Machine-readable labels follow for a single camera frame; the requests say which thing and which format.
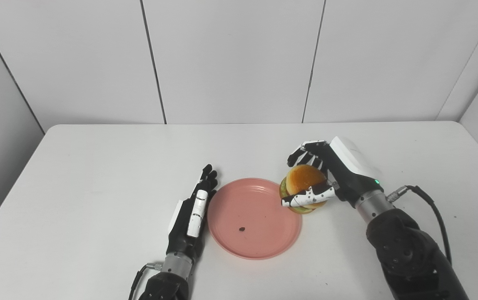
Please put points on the toy hamburger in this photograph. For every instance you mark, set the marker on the toy hamburger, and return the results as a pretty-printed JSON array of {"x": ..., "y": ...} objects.
[{"x": 303, "y": 179}]

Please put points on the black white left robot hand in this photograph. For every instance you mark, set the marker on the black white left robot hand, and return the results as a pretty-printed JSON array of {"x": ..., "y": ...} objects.
[{"x": 185, "y": 233}]

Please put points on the pink round plate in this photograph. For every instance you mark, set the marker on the pink round plate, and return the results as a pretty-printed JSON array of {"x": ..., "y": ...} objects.
[{"x": 260, "y": 212}]

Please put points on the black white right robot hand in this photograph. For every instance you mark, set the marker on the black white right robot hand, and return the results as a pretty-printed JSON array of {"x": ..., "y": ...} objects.
[{"x": 349, "y": 171}]

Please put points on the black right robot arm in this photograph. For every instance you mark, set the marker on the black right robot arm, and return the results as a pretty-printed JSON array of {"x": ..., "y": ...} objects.
[{"x": 409, "y": 250}]

